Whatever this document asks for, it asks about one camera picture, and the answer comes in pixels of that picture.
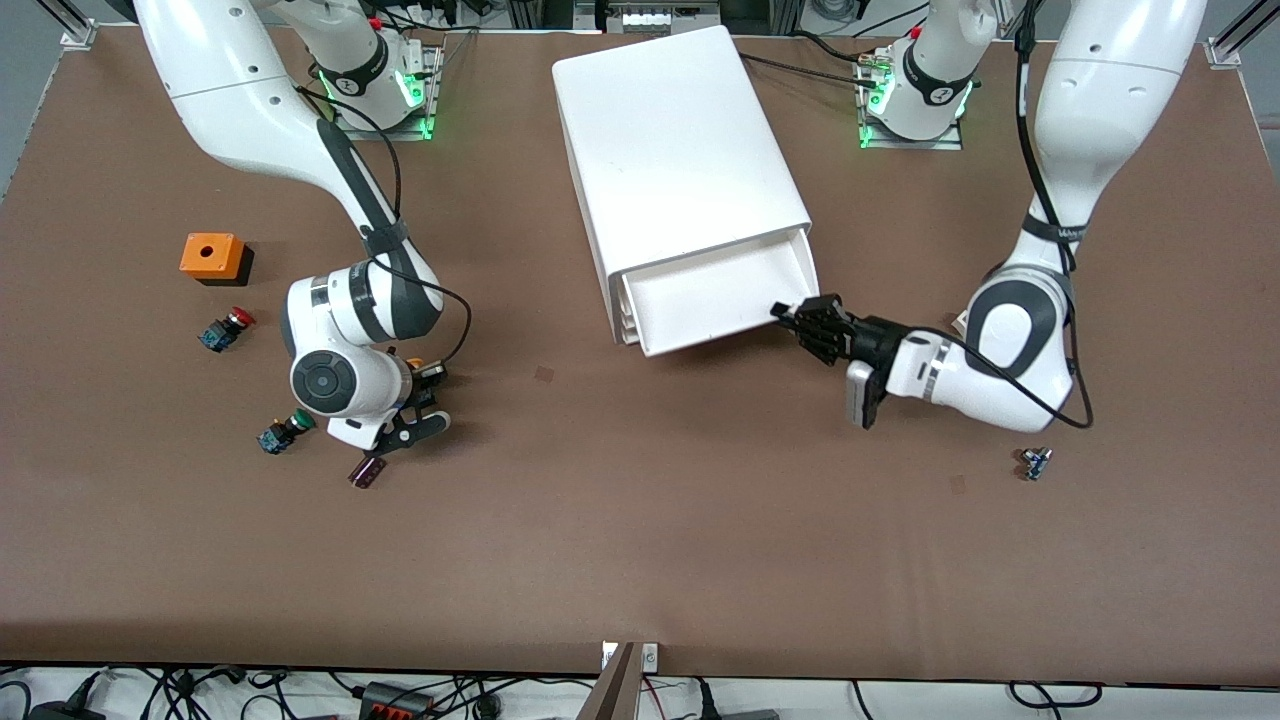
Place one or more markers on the red push button switch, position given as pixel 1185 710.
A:
pixel 225 330

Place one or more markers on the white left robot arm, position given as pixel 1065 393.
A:
pixel 1100 100

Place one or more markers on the white drawer cabinet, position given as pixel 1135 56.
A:
pixel 670 130

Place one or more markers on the white metal bracket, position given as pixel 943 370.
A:
pixel 650 657

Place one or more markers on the black power adapter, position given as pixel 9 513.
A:
pixel 60 712

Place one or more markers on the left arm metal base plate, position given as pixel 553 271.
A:
pixel 915 143

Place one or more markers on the white plastic drawer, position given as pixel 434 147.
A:
pixel 710 295

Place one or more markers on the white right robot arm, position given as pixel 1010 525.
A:
pixel 240 90

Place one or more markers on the small blue electronic component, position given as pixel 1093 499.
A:
pixel 1035 463

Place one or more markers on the dark brown cylindrical capacitor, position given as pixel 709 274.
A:
pixel 365 476

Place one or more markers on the black power strip red switches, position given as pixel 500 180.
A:
pixel 395 705

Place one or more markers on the white electrical device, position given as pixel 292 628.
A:
pixel 645 20

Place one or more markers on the aluminium frame profile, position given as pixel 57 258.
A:
pixel 78 35
pixel 1225 48

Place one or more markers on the orange button enclosure box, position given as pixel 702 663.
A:
pixel 210 255

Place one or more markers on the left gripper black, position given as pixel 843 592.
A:
pixel 872 340

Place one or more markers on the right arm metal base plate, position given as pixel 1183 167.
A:
pixel 385 130

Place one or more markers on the green push button switch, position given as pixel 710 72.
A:
pixel 272 438

